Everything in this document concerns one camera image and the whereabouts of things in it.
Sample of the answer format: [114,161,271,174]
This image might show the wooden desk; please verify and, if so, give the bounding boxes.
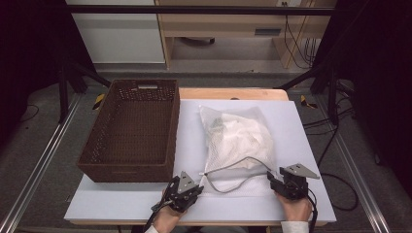
[154,0,338,70]

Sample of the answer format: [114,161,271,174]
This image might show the aluminium floor rail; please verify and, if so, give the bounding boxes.
[0,93,82,233]
[315,96,392,233]

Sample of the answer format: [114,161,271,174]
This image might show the white cabinet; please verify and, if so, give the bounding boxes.
[64,0,166,64]

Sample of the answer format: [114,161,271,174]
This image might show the light wooden table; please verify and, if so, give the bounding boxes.
[69,86,328,227]

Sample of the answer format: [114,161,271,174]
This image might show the hand-held gripper cable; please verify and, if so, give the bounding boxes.
[305,187,319,233]
[142,200,169,233]

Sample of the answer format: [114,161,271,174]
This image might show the black metal stand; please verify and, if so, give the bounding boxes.
[278,62,339,125]
[57,61,111,124]

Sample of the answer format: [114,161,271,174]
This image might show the person's right hand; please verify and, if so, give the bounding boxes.
[275,192,314,222]

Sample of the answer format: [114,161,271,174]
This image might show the black horizontal bar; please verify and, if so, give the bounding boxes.
[64,4,336,17]

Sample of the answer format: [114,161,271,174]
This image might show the white board sheet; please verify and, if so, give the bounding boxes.
[63,98,337,224]

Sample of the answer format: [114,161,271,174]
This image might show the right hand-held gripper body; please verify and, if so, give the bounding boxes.
[270,163,321,201]

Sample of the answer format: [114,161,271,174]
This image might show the white mesh laundry bag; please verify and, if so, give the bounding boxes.
[197,105,278,198]

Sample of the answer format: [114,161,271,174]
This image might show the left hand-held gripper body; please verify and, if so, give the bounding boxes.
[151,170,197,214]

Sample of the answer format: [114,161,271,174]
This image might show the person's left hand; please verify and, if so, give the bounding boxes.
[151,190,188,233]

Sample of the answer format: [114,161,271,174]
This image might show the black curtain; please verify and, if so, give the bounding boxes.
[0,0,95,147]
[324,0,412,188]

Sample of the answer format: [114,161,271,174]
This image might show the black floor cables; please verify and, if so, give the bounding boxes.
[302,108,354,166]

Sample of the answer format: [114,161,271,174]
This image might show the yellow black tape piece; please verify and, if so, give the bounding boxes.
[91,93,106,111]
[299,94,319,110]

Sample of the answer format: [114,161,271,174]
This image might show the right hand-held gripper cable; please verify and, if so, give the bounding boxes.
[305,187,319,233]

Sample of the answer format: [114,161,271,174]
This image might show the brown woven basket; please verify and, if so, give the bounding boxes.
[77,79,181,183]

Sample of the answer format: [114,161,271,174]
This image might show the black hanging desk cables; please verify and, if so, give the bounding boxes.
[284,3,317,70]

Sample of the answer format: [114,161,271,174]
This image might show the thin black floor cable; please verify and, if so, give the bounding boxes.
[18,104,40,123]

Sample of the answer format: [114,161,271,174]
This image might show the left hand-held gripper cable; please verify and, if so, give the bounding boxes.
[142,200,169,233]

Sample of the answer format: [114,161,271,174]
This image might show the black looped floor cable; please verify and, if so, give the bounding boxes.
[320,173,360,212]

